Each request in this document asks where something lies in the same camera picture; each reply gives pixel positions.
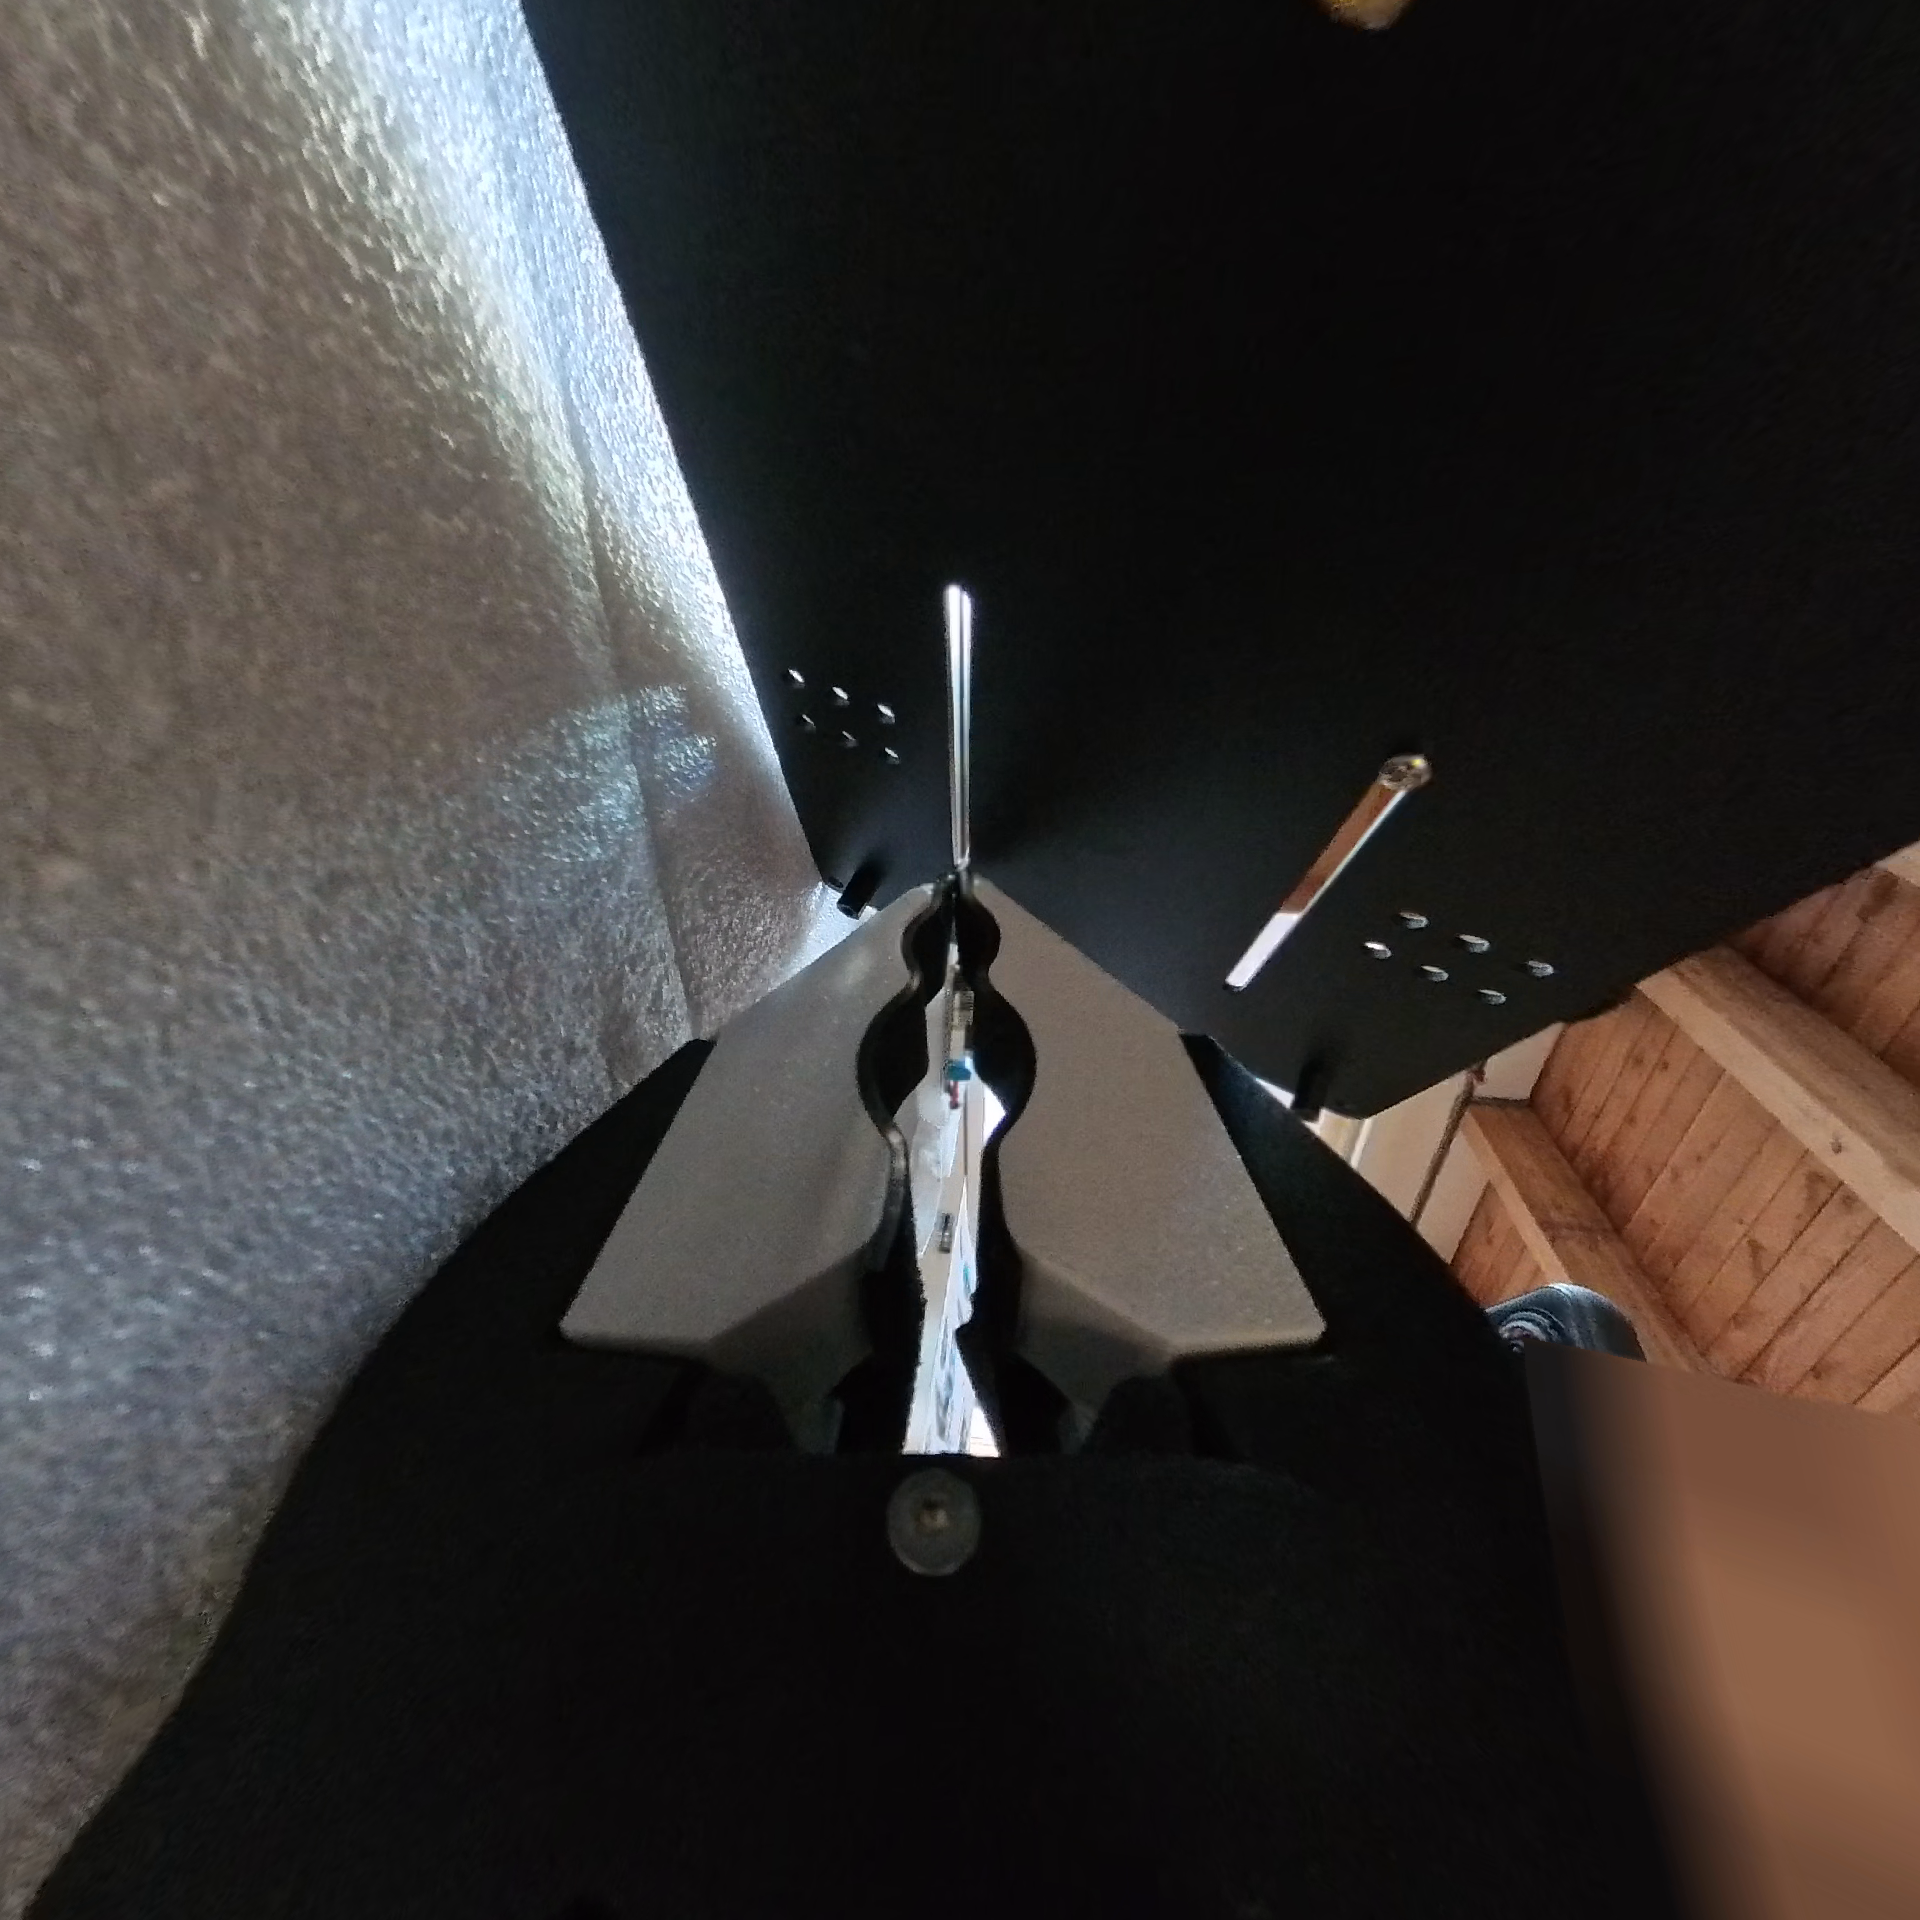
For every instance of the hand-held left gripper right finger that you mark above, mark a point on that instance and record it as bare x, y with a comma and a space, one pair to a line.
1154, 1213

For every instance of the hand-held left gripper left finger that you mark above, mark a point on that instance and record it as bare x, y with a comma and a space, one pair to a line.
734, 1201

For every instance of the blue hobby robot arm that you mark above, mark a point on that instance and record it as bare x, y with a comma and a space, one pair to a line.
1200, 374

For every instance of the white foam sheet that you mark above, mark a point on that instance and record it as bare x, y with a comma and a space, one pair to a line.
300, 749

